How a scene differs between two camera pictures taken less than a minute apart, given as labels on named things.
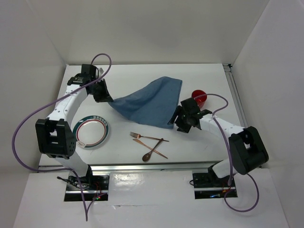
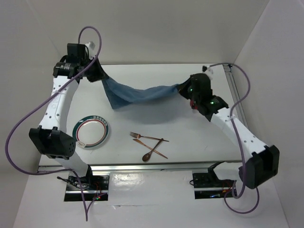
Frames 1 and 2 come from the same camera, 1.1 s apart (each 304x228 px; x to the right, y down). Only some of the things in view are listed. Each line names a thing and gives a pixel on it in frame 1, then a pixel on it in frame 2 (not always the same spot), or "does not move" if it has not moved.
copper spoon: x=146 y=156 does not move
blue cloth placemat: x=154 y=105 -> x=119 y=93
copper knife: x=141 y=143 does not move
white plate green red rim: x=90 y=131 does not move
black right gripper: x=179 y=111 -> x=182 y=88
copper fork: x=138 y=136 does not move
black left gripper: x=105 y=97 -> x=99 y=74
